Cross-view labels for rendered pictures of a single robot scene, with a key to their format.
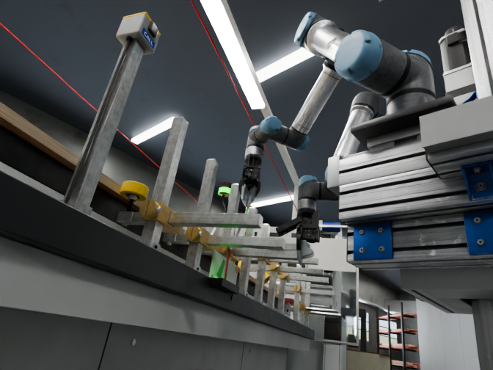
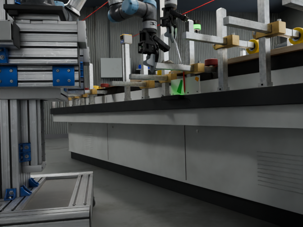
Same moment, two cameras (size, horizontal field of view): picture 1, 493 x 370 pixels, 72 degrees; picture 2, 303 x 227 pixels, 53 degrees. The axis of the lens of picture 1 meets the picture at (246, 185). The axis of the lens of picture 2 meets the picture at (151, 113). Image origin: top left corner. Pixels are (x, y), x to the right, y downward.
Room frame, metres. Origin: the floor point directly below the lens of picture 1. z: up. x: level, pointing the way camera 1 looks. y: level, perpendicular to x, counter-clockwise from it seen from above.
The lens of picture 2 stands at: (2.16, -1.55, 0.60)
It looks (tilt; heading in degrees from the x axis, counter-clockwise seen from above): 0 degrees down; 125
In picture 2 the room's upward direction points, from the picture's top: 2 degrees counter-clockwise
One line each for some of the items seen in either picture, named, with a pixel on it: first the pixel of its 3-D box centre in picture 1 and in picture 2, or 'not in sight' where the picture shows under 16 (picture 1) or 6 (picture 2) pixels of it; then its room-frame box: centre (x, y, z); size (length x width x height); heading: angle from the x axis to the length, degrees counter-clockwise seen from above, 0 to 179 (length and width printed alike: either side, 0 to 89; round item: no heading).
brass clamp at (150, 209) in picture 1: (161, 216); (146, 84); (0.91, 0.22, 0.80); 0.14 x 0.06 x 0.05; 158
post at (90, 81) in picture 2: not in sight; (90, 87); (-0.04, 0.60, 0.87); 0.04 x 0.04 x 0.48; 68
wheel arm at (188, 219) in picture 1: (185, 220); (140, 84); (0.90, 0.15, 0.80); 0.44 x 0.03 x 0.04; 68
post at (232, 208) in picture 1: (227, 237); (190, 61); (1.35, 0.04, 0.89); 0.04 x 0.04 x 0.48; 68
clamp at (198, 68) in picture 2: (227, 250); (193, 69); (1.37, 0.04, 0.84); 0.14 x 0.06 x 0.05; 158
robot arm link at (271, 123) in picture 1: (271, 131); not in sight; (1.18, -0.07, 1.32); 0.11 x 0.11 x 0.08; 22
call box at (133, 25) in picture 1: (138, 36); (126, 39); (0.65, 0.33, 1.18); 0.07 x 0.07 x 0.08; 68
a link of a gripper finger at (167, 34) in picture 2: (252, 194); (168, 34); (1.25, -0.03, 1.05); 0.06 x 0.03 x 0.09; 179
